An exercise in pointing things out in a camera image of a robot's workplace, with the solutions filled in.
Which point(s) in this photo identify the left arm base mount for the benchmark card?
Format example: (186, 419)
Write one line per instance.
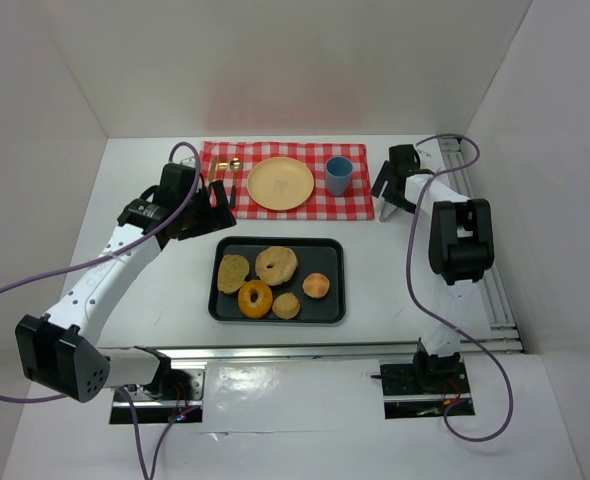
(176, 396)

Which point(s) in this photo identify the blue cup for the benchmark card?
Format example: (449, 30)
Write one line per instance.
(338, 173)

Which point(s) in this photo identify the flat seeded bread slice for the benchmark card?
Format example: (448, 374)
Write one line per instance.
(232, 273)

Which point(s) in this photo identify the metal tongs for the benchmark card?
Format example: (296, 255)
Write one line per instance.
(386, 209)

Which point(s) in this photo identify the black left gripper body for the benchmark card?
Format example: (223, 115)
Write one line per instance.
(211, 211)

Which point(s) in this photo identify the orange glazed donut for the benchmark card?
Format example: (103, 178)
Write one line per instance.
(255, 299)

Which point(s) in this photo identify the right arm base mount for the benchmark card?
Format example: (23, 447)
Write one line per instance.
(421, 388)

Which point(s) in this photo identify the red checkered cloth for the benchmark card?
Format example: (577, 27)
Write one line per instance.
(354, 205)

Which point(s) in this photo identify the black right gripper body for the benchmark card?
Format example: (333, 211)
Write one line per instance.
(392, 183)

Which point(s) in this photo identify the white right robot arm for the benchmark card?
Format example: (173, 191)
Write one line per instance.
(460, 244)

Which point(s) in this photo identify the black baking tray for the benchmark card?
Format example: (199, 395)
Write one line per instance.
(315, 255)

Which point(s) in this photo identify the gold knife black handle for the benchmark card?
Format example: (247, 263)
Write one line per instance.
(212, 169)

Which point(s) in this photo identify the large pale bagel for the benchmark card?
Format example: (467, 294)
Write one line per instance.
(276, 265)

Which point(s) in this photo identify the beige round plate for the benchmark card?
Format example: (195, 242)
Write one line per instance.
(280, 183)

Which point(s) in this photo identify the aluminium front rail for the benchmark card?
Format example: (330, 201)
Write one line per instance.
(291, 352)

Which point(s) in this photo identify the small round bun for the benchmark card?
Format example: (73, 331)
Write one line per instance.
(316, 285)

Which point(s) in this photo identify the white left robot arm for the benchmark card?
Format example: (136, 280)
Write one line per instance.
(58, 350)

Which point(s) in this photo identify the small tan muffin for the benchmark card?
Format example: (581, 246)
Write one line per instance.
(286, 306)

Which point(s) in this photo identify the gold fork black handle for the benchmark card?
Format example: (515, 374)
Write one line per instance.
(223, 166)

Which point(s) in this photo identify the gold spoon black handle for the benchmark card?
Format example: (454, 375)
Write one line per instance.
(236, 167)

